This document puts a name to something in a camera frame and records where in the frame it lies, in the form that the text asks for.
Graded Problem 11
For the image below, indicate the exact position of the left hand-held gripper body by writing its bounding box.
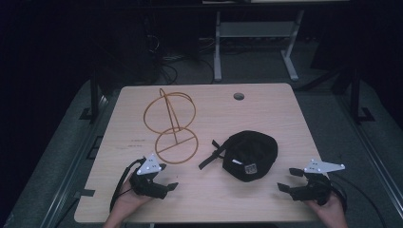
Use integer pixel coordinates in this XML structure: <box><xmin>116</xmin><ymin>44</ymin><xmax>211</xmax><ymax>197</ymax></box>
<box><xmin>128</xmin><ymin>154</ymin><xmax>169</xmax><ymax>200</ymax></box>

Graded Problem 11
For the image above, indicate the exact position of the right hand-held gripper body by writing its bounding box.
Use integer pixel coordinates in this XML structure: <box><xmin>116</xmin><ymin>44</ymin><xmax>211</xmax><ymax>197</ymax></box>
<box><xmin>288</xmin><ymin>159</ymin><xmax>346</xmax><ymax>206</ymax></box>

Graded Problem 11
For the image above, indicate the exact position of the person's right hand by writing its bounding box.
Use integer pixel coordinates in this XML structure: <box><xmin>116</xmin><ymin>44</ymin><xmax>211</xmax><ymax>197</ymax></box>
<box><xmin>303</xmin><ymin>192</ymin><xmax>350</xmax><ymax>228</ymax></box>

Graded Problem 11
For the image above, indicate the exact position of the person's left hand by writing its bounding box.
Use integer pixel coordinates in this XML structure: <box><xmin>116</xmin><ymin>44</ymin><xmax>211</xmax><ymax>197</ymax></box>
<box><xmin>109</xmin><ymin>177</ymin><xmax>154</xmax><ymax>222</ymax></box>

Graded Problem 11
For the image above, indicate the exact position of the black baseball cap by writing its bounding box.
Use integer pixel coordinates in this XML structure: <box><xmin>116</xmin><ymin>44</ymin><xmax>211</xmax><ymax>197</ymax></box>
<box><xmin>198</xmin><ymin>129</ymin><xmax>279</xmax><ymax>183</ymax></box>

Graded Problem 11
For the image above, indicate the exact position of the black tape strip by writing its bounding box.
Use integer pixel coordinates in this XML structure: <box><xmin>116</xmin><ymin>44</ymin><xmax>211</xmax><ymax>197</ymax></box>
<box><xmin>73</xmin><ymin>188</ymin><xmax>96</xmax><ymax>200</ymax></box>

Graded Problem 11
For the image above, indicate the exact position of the black metal stand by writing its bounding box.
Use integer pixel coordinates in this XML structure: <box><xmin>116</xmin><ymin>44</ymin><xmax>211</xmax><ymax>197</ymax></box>
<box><xmin>79</xmin><ymin>67</ymin><xmax>110</xmax><ymax>124</ymax></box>
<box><xmin>348</xmin><ymin>65</ymin><xmax>376</xmax><ymax>124</ymax></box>

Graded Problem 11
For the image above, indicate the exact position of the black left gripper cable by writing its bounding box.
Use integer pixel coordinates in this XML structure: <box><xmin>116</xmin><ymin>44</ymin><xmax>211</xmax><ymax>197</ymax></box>
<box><xmin>109</xmin><ymin>158</ymin><xmax>147</xmax><ymax>213</ymax></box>

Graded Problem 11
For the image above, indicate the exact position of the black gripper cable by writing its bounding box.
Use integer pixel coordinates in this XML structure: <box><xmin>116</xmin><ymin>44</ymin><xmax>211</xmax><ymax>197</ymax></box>
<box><xmin>109</xmin><ymin>158</ymin><xmax>147</xmax><ymax>213</ymax></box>
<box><xmin>328</xmin><ymin>173</ymin><xmax>388</xmax><ymax>228</ymax></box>

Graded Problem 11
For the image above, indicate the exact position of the gold wire hat stand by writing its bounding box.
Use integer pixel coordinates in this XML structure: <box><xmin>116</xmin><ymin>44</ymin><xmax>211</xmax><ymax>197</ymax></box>
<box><xmin>143</xmin><ymin>87</ymin><xmax>200</xmax><ymax>165</ymax></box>

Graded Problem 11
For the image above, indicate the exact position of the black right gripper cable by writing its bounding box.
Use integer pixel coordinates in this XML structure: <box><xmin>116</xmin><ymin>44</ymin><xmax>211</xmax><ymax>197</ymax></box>
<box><xmin>328</xmin><ymin>173</ymin><xmax>388</xmax><ymax>228</ymax></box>

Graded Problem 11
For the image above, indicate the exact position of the aluminium floor rail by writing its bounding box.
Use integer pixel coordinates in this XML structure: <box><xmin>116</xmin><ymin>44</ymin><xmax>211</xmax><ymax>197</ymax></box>
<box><xmin>336</xmin><ymin>93</ymin><xmax>403</xmax><ymax>219</ymax></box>
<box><xmin>39</xmin><ymin>94</ymin><xmax>110</xmax><ymax>228</ymax></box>

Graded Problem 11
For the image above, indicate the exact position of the bundle of floor cables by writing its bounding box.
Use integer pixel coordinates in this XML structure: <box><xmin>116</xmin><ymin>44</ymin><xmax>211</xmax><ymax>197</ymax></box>
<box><xmin>154</xmin><ymin>36</ymin><xmax>217</xmax><ymax>86</ymax></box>

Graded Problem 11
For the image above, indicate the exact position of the white metal desk frame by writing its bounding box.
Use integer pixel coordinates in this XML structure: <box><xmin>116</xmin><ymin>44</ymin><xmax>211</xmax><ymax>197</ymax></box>
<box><xmin>213</xmin><ymin>9</ymin><xmax>306</xmax><ymax>83</ymax></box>

